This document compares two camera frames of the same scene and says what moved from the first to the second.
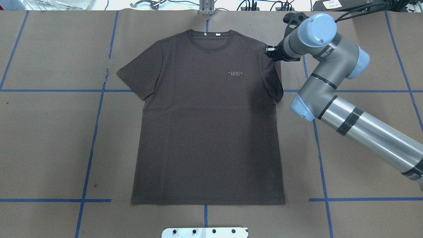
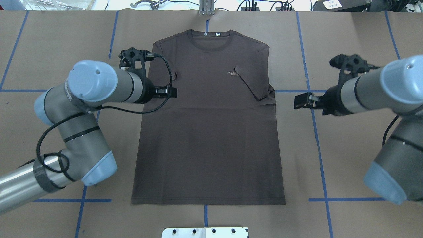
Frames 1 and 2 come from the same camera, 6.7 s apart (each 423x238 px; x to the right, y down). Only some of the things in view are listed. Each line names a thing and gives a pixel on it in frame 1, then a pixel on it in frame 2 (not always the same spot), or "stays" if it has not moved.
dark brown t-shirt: (207, 133) stays
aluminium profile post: (206, 7) stays
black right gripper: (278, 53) -> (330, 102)
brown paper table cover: (68, 127) stays
